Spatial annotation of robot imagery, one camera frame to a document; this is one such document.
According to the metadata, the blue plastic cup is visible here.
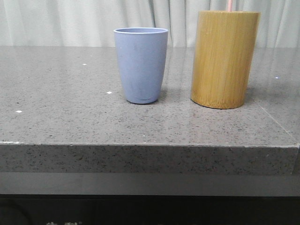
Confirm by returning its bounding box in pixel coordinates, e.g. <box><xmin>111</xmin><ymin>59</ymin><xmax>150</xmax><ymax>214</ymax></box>
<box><xmin>113</xmin><ymin>28</ymin><xmax>168</xmax><ymax>104</ymax></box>

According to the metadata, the bamboo chopstick holder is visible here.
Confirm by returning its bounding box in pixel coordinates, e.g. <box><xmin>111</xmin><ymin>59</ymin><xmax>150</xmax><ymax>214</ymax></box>
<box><xmin>190</xmin><ymin>11</ymin><xmax>260</xmax><ymax>109</ymax></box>

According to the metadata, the white curtain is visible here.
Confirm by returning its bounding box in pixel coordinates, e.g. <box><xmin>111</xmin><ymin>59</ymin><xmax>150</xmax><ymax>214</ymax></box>
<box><xmin>0</xmin><ymin>0</ymin><xmax>300</xmax><ymax>48</ymax></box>

